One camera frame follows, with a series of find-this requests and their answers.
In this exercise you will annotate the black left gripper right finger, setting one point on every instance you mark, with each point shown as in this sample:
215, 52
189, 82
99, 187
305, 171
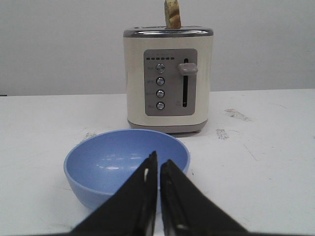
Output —
185, 210

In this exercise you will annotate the cream two-slot toaster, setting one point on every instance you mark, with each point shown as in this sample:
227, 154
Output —
168, 77

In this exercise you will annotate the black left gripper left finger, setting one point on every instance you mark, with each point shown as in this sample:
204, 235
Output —
132, 209

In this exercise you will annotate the blue bowl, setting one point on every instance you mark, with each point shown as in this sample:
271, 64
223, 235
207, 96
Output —
99, 166

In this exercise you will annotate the toast slice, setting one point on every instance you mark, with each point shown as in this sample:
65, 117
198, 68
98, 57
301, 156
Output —
172, 14

